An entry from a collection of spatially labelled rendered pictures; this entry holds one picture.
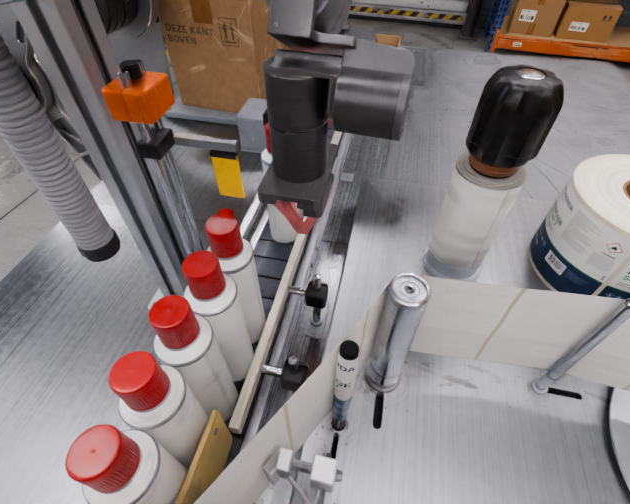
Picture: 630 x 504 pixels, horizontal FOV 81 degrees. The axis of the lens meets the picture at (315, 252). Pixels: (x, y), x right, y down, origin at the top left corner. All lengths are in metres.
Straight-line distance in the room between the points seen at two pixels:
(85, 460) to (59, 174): 0.20
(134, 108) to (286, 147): 0.14
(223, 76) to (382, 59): 0.75
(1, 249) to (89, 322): 1.71
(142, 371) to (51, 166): 0.16
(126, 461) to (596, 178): 0.63
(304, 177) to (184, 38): 0.74
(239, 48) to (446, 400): 0.84
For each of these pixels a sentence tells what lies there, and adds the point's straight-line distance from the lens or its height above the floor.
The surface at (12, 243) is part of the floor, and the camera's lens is 2.37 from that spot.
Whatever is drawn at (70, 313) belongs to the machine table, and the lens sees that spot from 0.72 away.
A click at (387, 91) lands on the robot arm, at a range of 0.32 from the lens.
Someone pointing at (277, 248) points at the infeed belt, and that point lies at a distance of 0.62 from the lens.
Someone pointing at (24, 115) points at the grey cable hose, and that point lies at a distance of 0.32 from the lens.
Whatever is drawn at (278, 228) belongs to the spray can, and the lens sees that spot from 0.60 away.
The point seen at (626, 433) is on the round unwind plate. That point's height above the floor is 0.89.
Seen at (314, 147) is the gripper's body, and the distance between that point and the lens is 0.36.
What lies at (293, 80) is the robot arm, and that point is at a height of 1.21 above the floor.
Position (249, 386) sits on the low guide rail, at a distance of 0.46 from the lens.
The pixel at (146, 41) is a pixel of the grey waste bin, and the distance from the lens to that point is 3.05.
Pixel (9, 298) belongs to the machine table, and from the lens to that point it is 0.80.
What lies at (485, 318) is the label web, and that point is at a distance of 0.43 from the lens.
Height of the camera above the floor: 1.34
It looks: 48 degrees down
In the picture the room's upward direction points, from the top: straight up
